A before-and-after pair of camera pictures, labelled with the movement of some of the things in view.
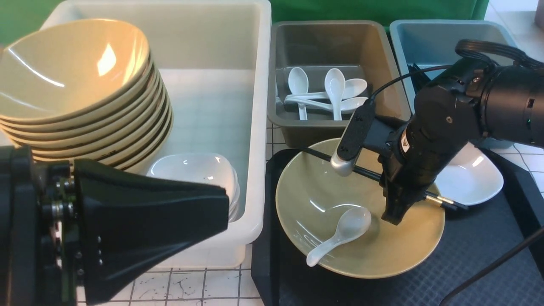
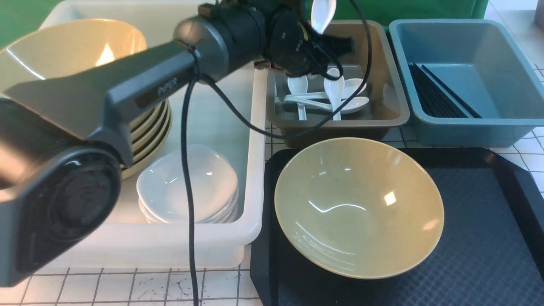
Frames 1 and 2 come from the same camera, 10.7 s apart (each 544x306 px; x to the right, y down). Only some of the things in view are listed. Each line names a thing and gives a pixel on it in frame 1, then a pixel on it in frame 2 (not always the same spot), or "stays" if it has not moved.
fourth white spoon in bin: [348, 104] stays
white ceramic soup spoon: [352, 223] -> [322, 12]
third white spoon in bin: [350, 89] stays
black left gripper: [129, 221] -> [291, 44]
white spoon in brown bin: [298, 83] stays
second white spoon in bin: [335, 81] stays
